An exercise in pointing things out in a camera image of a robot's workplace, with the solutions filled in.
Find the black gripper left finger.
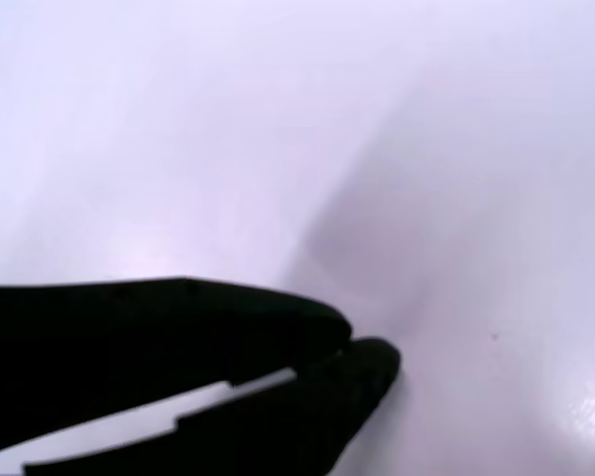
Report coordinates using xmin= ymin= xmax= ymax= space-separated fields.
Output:
xmin=0 ymin=276 xmax=354 ymax=476

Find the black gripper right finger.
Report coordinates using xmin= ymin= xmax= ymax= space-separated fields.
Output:
xmin=23 ymin=336 xmax=403 ymax=476

